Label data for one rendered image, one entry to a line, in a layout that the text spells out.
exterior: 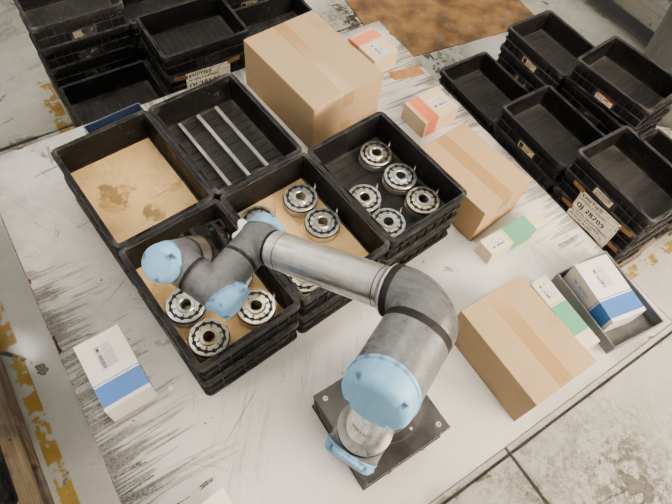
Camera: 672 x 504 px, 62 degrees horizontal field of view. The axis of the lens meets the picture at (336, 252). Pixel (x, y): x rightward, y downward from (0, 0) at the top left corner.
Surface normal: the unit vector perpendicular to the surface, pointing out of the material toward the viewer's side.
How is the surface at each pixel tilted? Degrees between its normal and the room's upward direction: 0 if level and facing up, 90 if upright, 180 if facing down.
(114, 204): 0
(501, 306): 0
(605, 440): 0
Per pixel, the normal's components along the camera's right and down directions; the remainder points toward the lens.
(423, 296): -0.07, -0.74
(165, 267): -0.23, 0.14
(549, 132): 0.08, -0.51
